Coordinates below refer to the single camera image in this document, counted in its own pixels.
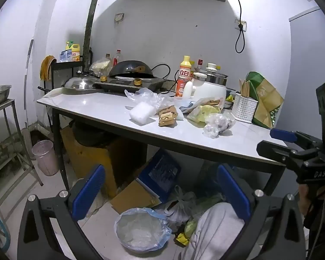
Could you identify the clear bag with dark contents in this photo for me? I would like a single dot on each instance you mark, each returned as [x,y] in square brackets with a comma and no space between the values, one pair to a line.
[218,124]

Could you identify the metal sink stand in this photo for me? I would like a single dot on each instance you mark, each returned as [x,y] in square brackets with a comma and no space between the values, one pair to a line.
[8,105]

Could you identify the grey vertical pipe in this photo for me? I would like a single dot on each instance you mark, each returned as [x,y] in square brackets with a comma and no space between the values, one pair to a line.
[90,19]

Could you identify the blue and white carton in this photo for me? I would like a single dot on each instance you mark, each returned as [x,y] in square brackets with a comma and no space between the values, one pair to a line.
[65,55]

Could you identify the white foam packet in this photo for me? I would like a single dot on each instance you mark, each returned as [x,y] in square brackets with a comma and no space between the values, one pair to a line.
[142,111]

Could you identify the tied white plastic bag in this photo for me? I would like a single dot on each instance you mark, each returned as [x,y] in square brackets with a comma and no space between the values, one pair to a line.
[178,208]

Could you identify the small white bottle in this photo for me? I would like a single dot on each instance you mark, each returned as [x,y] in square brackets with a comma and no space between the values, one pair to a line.
[188,89]

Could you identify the yellow detergent jug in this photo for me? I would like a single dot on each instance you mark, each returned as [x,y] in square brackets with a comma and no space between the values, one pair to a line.
[75,54]

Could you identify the bundle of wooden chopsticks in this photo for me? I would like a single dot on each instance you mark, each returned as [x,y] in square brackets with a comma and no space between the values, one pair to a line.
[245,88]

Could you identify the yellow wrapper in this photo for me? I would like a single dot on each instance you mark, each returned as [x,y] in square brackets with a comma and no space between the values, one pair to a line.
[182,239]

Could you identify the green and yellow woven bag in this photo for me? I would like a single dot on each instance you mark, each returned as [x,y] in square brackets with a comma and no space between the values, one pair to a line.
[265,97]

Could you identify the white printed wrapper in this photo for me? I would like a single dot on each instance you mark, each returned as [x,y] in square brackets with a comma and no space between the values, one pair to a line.
[208,101]

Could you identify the black bag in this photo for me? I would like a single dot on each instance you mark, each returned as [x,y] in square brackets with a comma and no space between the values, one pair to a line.
[89,132]

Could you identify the pink plastic bin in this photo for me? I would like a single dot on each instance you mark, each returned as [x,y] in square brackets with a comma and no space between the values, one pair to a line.
[46,157]

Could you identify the white chopstick basket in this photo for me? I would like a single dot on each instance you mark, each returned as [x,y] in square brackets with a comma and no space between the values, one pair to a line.
[243,107]

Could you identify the steel pot with lid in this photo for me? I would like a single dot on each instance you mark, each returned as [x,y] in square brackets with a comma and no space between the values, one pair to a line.
[212,74]

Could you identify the white wall socket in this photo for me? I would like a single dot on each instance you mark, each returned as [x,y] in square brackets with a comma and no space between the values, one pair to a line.
[119,17]

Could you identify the thin grey wall pipe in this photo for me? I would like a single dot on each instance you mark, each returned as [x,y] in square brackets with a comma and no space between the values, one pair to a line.
[28,73]

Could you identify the clear bag of food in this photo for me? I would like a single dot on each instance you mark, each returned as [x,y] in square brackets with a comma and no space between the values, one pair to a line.
[100,66]

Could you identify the blue printed box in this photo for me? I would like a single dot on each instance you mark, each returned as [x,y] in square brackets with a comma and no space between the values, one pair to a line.
[162,170]

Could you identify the flat brown cardboard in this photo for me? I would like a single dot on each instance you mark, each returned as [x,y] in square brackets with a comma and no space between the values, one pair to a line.
[135,197]

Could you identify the clear bottle with red cap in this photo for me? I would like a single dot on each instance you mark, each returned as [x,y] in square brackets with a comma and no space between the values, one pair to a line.
[117,57]

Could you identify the yellow-green plastic bag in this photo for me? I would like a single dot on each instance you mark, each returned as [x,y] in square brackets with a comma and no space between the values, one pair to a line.
[203,111]

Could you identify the large brown cardboard box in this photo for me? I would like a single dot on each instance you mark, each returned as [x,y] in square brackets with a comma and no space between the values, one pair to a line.
[89,159]

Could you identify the white wall outlet with plug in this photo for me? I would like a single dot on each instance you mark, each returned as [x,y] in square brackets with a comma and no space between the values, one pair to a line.
[241,25]

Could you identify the orange cloth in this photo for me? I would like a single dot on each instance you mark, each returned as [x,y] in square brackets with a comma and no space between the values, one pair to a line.
[47,67]

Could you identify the brown food wrapper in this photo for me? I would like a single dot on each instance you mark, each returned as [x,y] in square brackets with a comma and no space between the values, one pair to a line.
[166,115]

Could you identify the black gas stove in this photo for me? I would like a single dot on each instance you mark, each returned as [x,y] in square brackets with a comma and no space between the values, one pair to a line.
[132,84]

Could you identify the white top metal table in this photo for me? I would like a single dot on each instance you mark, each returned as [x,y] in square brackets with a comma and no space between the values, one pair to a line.
[57,130]

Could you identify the person's right hand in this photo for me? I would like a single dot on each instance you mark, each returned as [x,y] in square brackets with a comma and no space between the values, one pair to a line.
[305,197]

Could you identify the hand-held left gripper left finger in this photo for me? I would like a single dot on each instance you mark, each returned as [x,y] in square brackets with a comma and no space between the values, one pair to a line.
[89,192]

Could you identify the black wok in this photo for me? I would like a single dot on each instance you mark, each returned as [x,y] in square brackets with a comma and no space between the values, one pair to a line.
[131,69]

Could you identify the steel wok lid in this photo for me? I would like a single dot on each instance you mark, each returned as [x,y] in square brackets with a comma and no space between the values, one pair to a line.
[78,84]

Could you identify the black metal rack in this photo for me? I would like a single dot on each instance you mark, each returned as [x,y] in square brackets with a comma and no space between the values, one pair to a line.
[67,71]

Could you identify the white electric cooker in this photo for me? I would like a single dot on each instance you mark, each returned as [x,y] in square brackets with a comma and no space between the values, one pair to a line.
[210,92]

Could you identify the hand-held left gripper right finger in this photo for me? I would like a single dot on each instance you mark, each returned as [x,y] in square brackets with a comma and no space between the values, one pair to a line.
[233,192]

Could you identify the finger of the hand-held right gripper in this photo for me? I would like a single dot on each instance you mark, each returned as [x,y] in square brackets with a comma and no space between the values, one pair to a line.
[283,135]
[273,150]

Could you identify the crumpled clear plastic bag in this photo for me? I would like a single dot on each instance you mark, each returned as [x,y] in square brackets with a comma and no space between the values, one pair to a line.
[143,94]

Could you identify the napa cabbage in bag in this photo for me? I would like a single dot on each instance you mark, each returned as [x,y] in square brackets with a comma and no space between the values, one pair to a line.
[190,227]

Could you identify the bin with blue liner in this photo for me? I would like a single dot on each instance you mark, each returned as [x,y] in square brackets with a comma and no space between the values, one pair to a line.
[142,230]

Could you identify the orange dish soap bottle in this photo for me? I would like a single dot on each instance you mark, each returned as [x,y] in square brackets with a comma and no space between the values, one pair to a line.
[183,78]

